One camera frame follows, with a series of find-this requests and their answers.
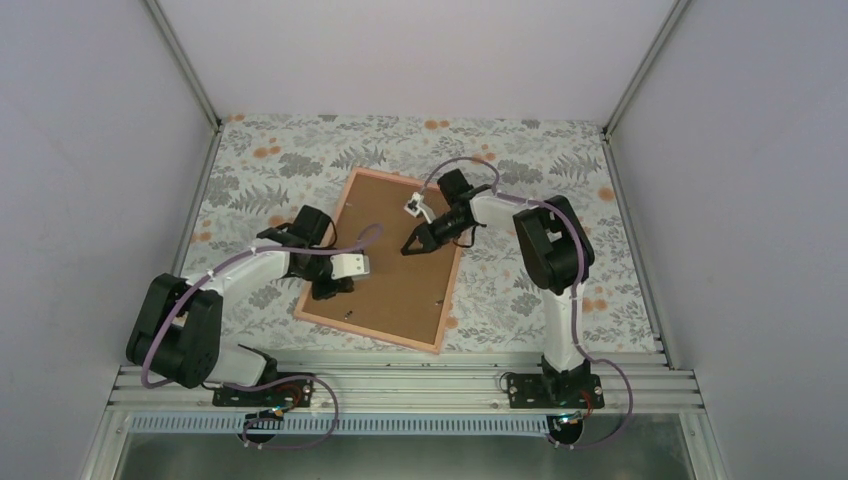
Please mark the aluminium corner post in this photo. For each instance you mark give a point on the aluminium corner post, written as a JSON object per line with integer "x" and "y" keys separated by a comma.
{"x": 183, "y": 62}
{"x": 668, "y": 26}

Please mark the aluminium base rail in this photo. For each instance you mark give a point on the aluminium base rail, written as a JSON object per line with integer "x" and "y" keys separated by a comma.
{"x": 474, "y": 383}

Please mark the pink wooden picture frame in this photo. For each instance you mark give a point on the pink wooden picture frame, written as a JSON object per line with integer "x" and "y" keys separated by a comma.
{"x": 371, "y": 331}

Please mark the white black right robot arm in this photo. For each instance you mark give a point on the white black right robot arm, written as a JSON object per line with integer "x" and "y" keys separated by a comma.
{"x": 556, "y": 254}

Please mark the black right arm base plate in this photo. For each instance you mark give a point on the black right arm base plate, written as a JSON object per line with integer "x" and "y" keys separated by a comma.
{"x": 539, "y": 391}

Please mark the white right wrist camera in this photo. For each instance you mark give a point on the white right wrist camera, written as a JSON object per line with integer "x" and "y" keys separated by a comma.
{"x": 417, "y": 207}

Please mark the brown cardboard backing board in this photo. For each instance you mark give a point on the brown cardboard backing board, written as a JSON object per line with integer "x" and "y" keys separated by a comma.
{"x": 391, "y": 265}

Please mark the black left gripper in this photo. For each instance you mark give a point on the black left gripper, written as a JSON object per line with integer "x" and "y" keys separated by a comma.
{"x": 318, "y": 291}

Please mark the grey slotted cable duct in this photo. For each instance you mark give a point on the grey slotted cable duct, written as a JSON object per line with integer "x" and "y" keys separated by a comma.
{"x": 347, "y": 424}

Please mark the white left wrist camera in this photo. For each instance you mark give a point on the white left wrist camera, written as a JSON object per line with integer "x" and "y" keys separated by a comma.
{"x": 349, "y": 265}

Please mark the aluminium corner post left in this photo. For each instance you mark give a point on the aluminium corner post left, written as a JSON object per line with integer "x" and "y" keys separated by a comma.
{"x": 183, "y": 62}

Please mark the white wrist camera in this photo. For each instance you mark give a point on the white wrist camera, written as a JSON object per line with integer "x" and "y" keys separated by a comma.
{"x": 417, "y": 207}
{"x": 349, "y": 265}

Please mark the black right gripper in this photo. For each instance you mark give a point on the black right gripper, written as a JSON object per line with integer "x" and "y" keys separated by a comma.
{"x": 429, "y": 238}

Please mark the aluminium corner post right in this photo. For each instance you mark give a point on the aluminium corner post right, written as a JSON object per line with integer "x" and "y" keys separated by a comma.
{"x": 668, "y": 26}

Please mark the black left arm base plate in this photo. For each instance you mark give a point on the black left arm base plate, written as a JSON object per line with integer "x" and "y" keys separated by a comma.
{"x": 287, "y": 390}

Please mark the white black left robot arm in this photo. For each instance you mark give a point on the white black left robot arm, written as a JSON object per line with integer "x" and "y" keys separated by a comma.
{"x": 177, "y": 337}

